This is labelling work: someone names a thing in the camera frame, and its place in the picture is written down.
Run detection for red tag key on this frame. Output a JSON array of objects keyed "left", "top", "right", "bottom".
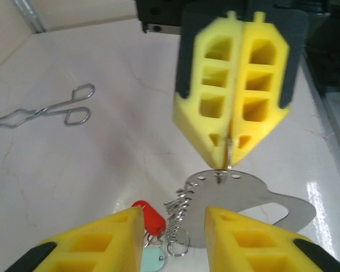
[{"left": 131, "top": 199, "right": 167, "bottom": 236}]

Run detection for mint tag key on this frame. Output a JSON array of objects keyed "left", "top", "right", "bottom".
[{"left": 141, "top": 245, "right": 167, "bottom": 272}]

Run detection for metal crucible tongs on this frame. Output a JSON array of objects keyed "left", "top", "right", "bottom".
[{"left": 0, "top": 83, "right": 96, "bottom": 129}]

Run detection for metal keyring plate with rings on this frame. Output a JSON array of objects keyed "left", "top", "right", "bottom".
[{"left": 163, "top": 168, "right": 317, "bottom": 257}]

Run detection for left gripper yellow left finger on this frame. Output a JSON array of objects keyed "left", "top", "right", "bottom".
[{"left": 4, "top": 206, "right": 146, "bottom": 272}]

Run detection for aluminium corner post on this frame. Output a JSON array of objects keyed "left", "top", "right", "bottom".
[{"left": 12, "top": 0, "right": 48, "bottom": 33}]

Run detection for aluminium front rail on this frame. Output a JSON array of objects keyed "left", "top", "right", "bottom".
[{"left": 300, "top": 65, "right": 340, "bottom": 272}]

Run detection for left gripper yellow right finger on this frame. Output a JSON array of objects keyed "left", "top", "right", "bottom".
[{"left": 205, "top": 206, "right": 340, "bottom": 272}]

